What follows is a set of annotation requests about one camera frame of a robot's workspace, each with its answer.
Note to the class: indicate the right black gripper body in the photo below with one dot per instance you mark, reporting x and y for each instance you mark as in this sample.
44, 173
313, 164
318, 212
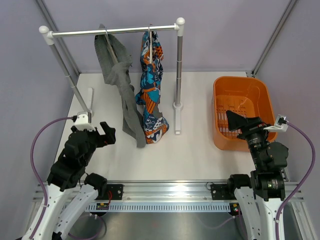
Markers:
255, 137

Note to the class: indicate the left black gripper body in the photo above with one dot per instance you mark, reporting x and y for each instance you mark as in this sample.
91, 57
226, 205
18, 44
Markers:
93, 138

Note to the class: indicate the colourful patterned shorts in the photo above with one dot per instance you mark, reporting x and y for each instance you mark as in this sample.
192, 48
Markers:
154, 124

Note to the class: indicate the grey shorts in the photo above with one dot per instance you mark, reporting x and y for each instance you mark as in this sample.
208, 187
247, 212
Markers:
118, 75

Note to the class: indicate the grey clothes hanger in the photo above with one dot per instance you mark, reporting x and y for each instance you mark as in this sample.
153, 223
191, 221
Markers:
110, 40

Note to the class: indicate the cream clothes hanger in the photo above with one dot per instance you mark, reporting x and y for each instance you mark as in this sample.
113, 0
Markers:
150, 45

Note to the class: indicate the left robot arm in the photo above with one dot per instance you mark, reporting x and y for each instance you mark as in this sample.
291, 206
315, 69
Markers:
54, 219

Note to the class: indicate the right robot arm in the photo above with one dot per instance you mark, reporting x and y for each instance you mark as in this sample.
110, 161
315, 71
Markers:
269, 159

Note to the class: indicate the orange plastic basket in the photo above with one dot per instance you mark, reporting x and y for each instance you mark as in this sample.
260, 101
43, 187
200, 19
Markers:
246, 96

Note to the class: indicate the silver clothes rack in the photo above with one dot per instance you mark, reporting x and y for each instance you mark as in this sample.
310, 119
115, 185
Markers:
86, 106

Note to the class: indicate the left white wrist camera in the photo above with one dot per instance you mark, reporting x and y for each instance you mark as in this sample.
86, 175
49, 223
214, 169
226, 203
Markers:
83, 121

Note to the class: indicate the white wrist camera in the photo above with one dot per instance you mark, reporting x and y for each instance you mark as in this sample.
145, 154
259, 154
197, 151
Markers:
280, 125
83, 121

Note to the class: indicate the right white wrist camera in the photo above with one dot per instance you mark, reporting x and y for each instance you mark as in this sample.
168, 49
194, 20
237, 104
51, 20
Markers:
280, 125

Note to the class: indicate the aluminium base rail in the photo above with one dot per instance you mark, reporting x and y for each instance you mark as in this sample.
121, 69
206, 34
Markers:
168, 191

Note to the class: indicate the white slotted cable duct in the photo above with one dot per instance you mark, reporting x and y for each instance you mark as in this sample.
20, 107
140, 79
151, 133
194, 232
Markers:
160, 207

